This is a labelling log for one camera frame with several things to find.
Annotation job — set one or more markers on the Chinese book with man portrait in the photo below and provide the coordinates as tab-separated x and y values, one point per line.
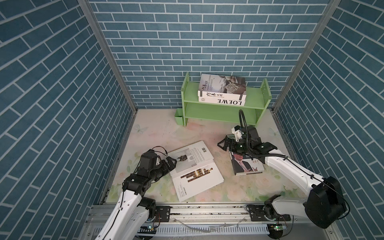
245	165

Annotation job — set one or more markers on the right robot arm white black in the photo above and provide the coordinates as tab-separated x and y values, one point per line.
323	202

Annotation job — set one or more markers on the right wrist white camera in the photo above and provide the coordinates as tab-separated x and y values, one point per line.
238	133

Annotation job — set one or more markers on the white magazine with handbag photo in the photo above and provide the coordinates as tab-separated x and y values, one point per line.
190	156

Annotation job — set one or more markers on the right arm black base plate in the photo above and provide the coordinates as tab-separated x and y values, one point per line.
260	213

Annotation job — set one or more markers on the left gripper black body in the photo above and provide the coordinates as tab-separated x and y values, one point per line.
162	168

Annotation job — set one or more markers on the circuit board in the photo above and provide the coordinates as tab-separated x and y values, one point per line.
276	229
147	231

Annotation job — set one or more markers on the white booklet with brown bars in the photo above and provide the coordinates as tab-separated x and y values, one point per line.
196	180

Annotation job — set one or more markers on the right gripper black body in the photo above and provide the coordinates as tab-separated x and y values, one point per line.
236	147

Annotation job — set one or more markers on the white slotted cable duct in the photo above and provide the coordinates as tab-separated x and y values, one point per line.
179	230

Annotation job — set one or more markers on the green two-tier shelf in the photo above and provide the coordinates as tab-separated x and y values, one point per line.
257	101

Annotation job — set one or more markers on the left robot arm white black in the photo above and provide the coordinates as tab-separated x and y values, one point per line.
133	209

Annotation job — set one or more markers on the white Loewe Foundation book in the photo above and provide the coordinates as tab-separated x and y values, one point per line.
222	98

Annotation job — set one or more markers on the right circuit board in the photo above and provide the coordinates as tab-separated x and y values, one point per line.
276	229

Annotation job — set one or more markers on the white-backed heritage culture book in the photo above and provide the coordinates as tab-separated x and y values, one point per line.
230	87

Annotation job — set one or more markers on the aluminium front rail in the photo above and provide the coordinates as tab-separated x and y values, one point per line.
206	213

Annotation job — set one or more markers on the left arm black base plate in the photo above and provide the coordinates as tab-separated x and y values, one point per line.
159	214

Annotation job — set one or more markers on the left circuit board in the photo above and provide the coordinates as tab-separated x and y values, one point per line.
147	231

